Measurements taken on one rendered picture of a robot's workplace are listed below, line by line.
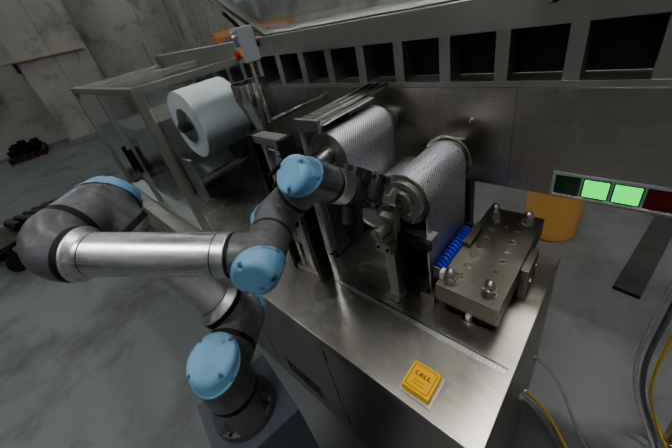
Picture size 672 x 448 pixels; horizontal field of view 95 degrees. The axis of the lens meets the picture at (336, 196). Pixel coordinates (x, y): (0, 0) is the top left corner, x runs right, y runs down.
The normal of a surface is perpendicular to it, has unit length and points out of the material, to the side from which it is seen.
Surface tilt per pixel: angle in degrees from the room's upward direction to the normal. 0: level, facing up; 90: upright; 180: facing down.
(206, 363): 8
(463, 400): 0
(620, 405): 0
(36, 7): 90
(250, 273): 90
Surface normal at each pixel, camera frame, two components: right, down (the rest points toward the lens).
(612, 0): -0.65, 0.50
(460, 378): -0.19, -0.84
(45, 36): 0.62, 0.30
